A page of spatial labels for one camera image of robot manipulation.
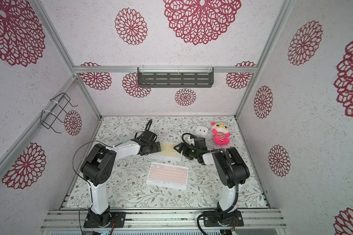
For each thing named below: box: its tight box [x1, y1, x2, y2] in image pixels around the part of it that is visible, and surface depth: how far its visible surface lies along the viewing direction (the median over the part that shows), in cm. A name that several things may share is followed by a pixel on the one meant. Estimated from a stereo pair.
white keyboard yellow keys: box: [159, 142, 182, 158], surface depth 100 cm
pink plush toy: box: [211, 121, 231, 146], surface depth 105 cm
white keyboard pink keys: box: [146, 162, 190, 190], surface depth 90 cm
